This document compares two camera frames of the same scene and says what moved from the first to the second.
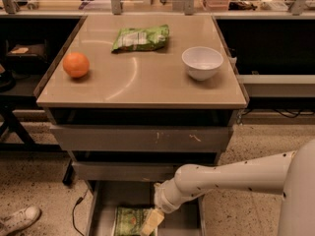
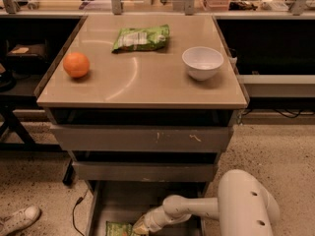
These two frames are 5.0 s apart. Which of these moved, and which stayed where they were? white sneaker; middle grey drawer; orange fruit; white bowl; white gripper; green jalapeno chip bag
Moved: white gripper; green jalapeno chip bag
Stayed: white sneaker; orange fruit; middle grey drawer; white bowl
